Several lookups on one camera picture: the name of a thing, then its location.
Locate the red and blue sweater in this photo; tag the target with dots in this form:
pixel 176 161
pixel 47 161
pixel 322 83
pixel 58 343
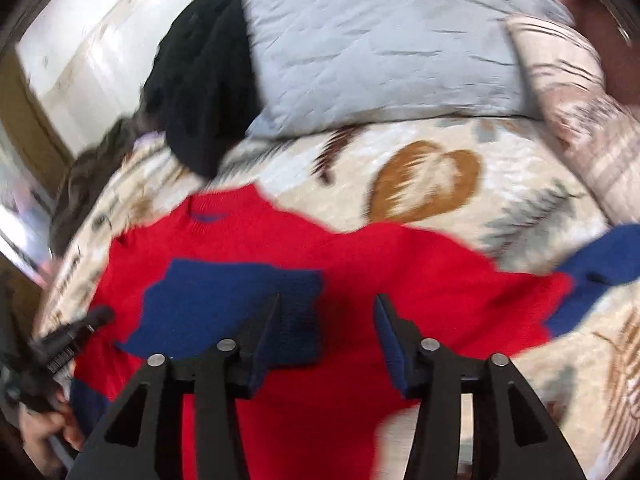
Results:
pixel 350 270

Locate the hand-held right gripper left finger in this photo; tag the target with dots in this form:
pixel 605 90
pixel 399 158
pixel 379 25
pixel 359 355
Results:
pixel 260 360

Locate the reddish brown headboard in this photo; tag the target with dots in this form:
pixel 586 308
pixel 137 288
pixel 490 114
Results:
pixel 605 45

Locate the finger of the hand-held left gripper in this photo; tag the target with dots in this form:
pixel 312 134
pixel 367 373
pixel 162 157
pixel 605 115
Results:
pixel 75 335

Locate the wooden door frame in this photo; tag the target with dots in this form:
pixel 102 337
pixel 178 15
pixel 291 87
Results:
pixel 30 120

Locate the brown fuzzy blanket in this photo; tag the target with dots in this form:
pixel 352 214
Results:
pixel 85 185

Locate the shiny glass door panel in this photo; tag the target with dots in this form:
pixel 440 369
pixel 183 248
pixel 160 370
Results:
pixel 20 210

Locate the pale lilac cloth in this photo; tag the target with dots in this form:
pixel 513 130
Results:
pixel 150 137

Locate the beige striped pillow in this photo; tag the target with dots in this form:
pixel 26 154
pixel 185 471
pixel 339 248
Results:
pixel 575 100

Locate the black garment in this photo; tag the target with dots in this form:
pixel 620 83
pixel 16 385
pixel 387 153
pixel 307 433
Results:
pixel 200 85

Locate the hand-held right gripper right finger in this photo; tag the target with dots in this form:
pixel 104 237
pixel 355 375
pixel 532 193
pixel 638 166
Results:
pixel 387 345

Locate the leaf-print blanket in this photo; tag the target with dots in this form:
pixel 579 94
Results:
pixel 500 175

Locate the person's left hand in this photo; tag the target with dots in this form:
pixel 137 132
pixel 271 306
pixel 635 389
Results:
pixel 47 430

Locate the grey quilted pillow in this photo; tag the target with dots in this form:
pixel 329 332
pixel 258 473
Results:
pixel 375 50

